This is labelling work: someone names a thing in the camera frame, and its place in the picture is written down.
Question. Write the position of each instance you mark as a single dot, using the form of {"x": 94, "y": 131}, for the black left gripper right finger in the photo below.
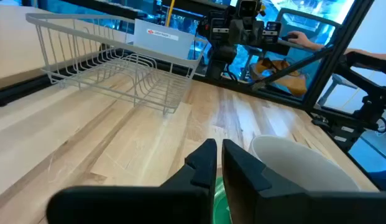
{"x": 273, "y": 208}

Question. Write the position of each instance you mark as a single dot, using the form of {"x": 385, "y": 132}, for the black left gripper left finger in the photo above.
{"x": 133, "y": 205}

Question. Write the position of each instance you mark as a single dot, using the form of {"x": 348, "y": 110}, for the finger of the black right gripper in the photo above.
{"x": 272, "y": 32}
{"x": 218, "y": 29}

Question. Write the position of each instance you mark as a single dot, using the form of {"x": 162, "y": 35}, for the white plate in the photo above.
{"x": 298, "y": 165}

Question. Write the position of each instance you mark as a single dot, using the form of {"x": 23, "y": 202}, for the green glass plate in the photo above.
{"x": 220, "y": 202}

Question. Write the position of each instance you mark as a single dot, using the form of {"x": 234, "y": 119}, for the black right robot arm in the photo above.
{"x": 220, "y": 56}

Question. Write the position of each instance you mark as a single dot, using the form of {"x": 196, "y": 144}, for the person's forearm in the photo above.
{"x": 376, "y": 56}

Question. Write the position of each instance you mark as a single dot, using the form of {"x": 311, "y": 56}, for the person's hand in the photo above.
{"x": 300, "y": 39}

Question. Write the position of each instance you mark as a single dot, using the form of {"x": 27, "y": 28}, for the brown wooden stool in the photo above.
{"x": 292, "y": 84}

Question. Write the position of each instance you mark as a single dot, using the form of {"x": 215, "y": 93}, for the white box with red label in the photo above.
{"x": 161, "y": 45}

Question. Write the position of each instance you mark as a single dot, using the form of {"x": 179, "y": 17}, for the black jointed stand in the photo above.
{"x": 373, "y": 93}

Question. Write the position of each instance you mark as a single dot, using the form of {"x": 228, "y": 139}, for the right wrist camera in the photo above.
{"x": 248, "y": 7}

